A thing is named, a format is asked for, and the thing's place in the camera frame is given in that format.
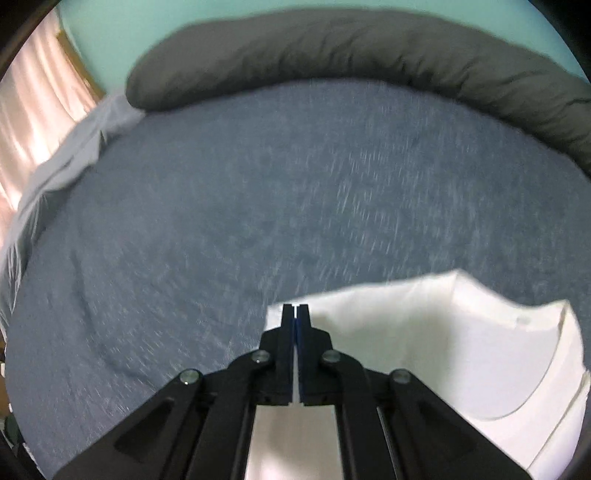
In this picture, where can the wooden window frame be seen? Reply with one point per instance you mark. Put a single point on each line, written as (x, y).
(81, 67)

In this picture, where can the light grey bed sheet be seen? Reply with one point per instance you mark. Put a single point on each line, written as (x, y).
(60, 166)

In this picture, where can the white long-sleeve shirt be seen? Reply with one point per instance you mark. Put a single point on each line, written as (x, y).
(415, 332)

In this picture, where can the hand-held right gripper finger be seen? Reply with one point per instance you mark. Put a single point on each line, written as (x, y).
(290, 332)
(301, 341)

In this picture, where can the pink curtain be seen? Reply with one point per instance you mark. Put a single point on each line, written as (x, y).
(32, 92)

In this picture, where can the dark grey long pillow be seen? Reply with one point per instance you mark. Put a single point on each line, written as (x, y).
(323, 50)

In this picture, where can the blue speckled bed cover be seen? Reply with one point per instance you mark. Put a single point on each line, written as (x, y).
(231, 207)

